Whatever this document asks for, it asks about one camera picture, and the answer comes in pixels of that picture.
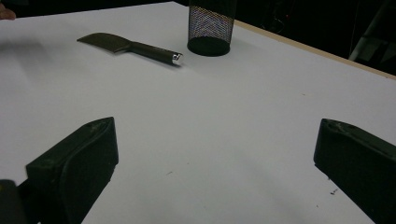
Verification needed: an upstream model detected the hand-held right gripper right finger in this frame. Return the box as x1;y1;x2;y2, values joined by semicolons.
313;118;396;224

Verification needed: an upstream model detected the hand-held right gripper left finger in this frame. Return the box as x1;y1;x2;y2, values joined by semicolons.
18;117;120;224

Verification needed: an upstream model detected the black spatula with chrome-tipped handle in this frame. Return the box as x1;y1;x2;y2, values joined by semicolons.
77;32;184;66

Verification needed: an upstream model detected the black mesh pen holder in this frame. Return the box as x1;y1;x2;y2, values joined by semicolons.
187;0;238;58

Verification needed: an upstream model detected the wooden table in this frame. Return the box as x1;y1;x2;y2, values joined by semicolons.
233;20;396;81

